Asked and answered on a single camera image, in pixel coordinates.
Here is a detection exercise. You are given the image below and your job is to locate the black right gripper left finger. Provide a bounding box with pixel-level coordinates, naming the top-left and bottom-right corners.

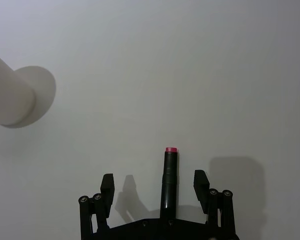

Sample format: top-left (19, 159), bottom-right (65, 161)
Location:
top-left (77, 173), bottom-right (115, 240)

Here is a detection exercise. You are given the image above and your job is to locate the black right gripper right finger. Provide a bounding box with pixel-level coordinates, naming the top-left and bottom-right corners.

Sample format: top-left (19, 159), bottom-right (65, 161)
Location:
top-left (192, 169), bottom-right (237, 235)

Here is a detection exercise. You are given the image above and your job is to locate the black tube with pink cap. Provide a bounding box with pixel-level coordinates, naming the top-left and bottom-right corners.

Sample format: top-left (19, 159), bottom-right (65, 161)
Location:
top-left (159, 146), bottom-right (180, 219)

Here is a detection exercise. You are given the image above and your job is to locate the white table cloth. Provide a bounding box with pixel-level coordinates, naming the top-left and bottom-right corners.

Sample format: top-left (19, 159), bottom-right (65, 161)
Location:
top-left (0, 0), bottom-right (300, 240)

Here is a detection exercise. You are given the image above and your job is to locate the cream vacuum bottle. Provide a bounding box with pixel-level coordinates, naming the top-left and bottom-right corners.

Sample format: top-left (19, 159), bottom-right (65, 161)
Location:
top-left (0, 48), bottom-right (57, 130)

